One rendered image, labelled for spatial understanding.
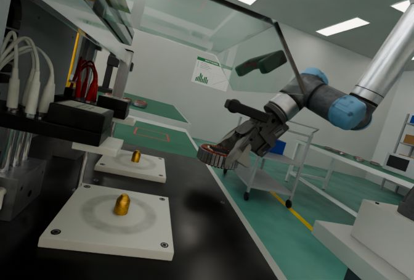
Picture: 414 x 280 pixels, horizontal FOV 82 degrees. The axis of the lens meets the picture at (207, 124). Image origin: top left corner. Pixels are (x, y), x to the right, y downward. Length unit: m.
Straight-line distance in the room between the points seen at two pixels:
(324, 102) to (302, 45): 6.22
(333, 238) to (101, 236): 0.53
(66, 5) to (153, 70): 5.41
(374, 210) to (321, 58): 6.54
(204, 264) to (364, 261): 0.38
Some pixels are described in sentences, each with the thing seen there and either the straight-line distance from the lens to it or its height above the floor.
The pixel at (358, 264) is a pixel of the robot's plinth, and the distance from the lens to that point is 0.65.
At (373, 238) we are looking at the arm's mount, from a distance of 0.71.
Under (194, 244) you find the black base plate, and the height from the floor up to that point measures 0.77.
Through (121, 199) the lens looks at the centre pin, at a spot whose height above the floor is 0.80.
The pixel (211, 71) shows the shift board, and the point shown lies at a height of 1.65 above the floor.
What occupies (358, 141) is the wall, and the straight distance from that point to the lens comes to 8.20.
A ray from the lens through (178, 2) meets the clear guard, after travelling 0.27.
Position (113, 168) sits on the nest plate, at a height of 0.78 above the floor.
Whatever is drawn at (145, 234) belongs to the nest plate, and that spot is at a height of 0.78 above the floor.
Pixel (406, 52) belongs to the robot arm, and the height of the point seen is 1.21.
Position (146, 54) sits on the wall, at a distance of 5.71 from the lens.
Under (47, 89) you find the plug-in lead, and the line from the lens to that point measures 0.36.
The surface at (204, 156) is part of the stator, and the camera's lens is 0.59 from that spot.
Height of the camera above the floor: 0.97
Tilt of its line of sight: 6 degrees down
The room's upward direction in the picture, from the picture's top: 16 degrees clockwise
